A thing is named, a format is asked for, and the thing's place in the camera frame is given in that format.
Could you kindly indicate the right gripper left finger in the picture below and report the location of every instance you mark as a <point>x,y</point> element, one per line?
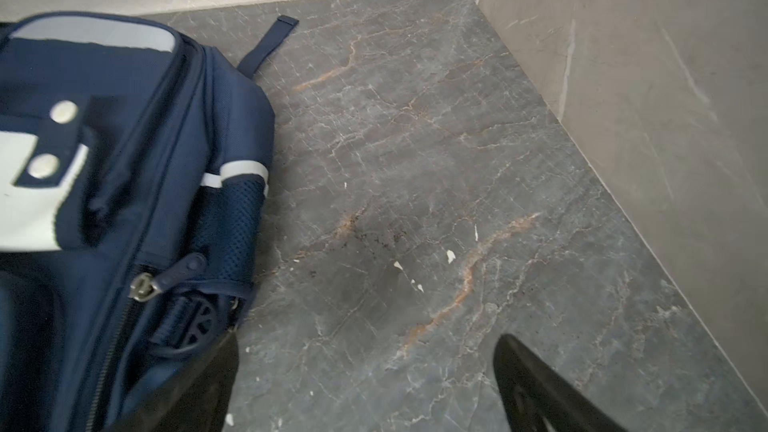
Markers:
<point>194,399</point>

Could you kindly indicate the navy blue student backpack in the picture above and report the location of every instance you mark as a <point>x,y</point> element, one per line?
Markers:
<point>135,164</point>

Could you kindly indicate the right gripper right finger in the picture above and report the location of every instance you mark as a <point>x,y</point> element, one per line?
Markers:
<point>537,398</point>

